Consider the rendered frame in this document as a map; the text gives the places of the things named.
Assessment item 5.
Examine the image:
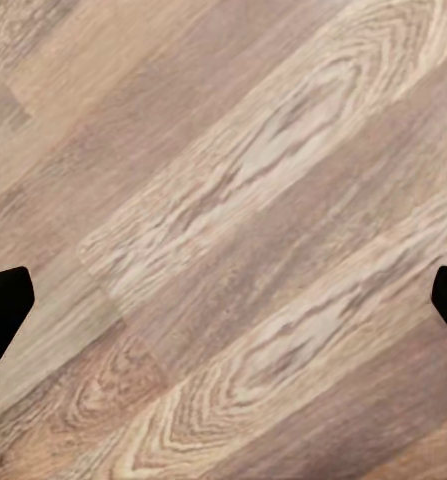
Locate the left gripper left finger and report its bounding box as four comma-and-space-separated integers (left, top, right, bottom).
0, 266, 35, 358

